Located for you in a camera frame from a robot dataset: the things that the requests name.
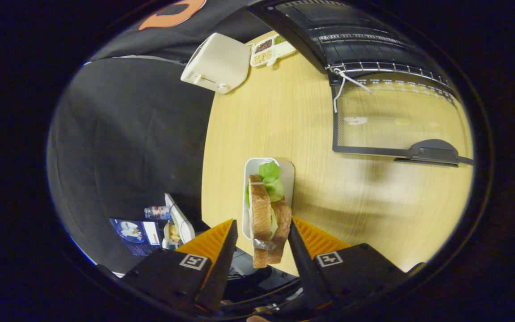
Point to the white bread toaster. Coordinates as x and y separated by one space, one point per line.
217 62

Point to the white rectangular plate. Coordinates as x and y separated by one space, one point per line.
252 170

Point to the clear bottle with red label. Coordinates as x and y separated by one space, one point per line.
157 212

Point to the black toaster oven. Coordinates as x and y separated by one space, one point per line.
373 44

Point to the white zip tie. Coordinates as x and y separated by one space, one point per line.
349 79

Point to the black backdrop cloth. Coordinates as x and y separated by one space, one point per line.
128 134

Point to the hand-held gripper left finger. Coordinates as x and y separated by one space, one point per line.
224 268

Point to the white tray of grains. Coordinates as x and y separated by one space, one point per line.
268 51

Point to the toast sandwich with lettuce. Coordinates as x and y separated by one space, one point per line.
261 214

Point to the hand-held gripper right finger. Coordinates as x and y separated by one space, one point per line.
304 268

